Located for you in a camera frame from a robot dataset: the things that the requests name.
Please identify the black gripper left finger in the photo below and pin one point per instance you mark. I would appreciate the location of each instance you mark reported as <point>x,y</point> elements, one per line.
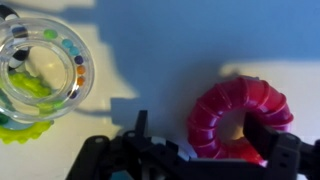
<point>141,122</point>

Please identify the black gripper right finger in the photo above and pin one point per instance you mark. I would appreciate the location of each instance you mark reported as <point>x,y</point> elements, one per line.
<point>263,136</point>

